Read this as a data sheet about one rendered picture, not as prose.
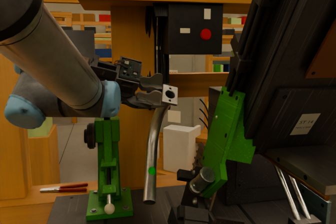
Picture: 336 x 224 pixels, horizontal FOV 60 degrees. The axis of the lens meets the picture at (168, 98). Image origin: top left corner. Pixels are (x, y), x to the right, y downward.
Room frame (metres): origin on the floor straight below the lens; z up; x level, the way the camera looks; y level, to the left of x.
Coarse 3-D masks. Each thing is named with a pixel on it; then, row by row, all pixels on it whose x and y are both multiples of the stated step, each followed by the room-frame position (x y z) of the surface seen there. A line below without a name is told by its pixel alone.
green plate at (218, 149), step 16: (224, 96) 0.71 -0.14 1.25; (240, 96) 0.63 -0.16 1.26; (224, 112) 0.68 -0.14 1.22; (240, 112) 0.65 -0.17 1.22; (224, 128) 0.66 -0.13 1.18; (240, 128) 0.65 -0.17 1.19; (208, 144) 0.72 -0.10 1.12; (224, 144) 0.63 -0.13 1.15; (240, 144) 0.65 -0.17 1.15; (208, 160) 0.69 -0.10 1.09; (224, 160) 0.63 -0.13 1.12; (240, 160) 0.65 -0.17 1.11
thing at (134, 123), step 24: (120, 24) 0.95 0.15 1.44; (144, 24) 0.97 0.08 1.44; (120, 48) 0.95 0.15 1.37; (144, 48) 0.97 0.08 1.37; (0, 72) 0.88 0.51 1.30; (144, 72) 0.97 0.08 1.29; (0, 96) 0.88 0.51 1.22; (0, 120) 0.88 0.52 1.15; (120, 120) 0.95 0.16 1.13; (144, 120) 0.97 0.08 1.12; (0, 144) 0.88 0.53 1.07; (24, 144) 0.93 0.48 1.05; (120, 144) 0.95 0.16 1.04; (144, 144) 0.97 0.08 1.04; (0, 168) 0.88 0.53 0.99; (24, 168) 0.91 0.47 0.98; (120, 168) 0.95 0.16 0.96; (144, 168) 0.97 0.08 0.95; (0, 192) 0.88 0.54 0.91; (24, 192) 0.89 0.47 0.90
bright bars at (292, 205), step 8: (280, 176) 0.64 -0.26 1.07; (288, 176) 0.65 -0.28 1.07; (296, 184) 0.63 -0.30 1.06; (288, 192) 0.61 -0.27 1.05; (296, 192) 0.61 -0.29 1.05; (288, 200) 0.60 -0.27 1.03; (304, 208) 0.59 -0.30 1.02; (296, 216) 0.57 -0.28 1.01; (304, 216) 0.58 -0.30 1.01; (312, 216) 0.58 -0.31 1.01
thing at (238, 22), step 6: (228, 18) 8.23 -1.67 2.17; (234, 18) 8.12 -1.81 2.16; (240, 18) 8.17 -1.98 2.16; (222, 24) 7.96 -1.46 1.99; (228, 24) 8.04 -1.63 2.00; (234, 24) 8.08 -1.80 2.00; (240, 24) 8.12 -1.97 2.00; (222, 42) 7.96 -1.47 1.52; (228, 42) 8.00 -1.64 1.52; (210, 54) 7.93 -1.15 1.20; (216, 54) 8.15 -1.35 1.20; (222, 54) 8.06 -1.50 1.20; (228, 54) 8.10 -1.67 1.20; (210, 60) 7.93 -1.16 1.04; (210, 66) 7.93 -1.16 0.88; (222, 66) 8.05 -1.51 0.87; (228, 66) 8.11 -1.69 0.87
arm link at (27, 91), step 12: (24, 72) 0.60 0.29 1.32; (24, 84) 0.57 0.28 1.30; (36, 84) 0.57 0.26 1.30; (12, 96) 0.55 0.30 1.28; (24, 96) 0.55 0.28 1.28; (36, 96) 0.55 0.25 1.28; (48, 96) 0.55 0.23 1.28; (12, 108) 0.53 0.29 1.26; (24, 108) 0.54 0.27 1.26; (36, 108) 0.55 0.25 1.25; (48, 108) 0.55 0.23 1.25; (12, 120) 0.55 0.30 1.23; (24, 120) 0.55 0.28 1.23; (36, 120) 0.55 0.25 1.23
